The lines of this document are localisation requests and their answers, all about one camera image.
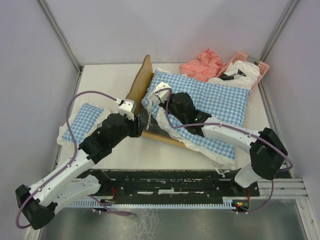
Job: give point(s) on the white cloth in basket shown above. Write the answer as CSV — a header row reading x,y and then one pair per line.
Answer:
x,y
252,72

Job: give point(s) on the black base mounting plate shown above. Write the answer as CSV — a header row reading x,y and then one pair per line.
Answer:
x,y
170,186

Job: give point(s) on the black white object in basket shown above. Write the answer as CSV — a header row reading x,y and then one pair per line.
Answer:
x,y
232,76

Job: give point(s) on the wooden pet bed frame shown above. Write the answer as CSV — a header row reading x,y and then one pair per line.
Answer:
x,y
138,91

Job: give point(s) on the pink crumpled cloth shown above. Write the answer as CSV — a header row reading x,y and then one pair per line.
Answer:
x,y
205,66

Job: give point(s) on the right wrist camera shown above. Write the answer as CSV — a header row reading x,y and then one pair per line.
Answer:
x,y
161,93

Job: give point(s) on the left aluminium corner post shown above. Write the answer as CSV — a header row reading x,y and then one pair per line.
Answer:
x,y
44,6

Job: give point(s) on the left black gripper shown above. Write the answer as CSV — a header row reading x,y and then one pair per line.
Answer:
x,y
137,126

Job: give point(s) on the white slotted cable duct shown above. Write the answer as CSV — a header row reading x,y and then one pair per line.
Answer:
x,y
227,204

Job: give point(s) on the aluminium corner post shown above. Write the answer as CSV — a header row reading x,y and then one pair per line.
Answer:
x,y
280,26
44,6

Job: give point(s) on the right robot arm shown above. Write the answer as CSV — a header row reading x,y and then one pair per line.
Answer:
x,y
265,149

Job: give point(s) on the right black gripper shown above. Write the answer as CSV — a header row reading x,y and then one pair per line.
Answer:
x,y
171,96

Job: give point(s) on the small blue checkered pillow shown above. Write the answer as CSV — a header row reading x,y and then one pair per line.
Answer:
x,y
86,119

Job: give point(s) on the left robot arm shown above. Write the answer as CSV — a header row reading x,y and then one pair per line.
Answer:
x,y
40,202

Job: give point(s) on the right aluminium corner post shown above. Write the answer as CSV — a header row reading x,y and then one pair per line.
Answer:
x,y
280,26

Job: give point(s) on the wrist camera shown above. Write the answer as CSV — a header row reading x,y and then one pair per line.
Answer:
x,y
126,108
161,93

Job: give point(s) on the pink plastic basket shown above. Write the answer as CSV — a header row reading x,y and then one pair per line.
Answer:
x,y
263,67

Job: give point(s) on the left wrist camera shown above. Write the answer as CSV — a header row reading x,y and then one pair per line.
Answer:
x,y
126,108

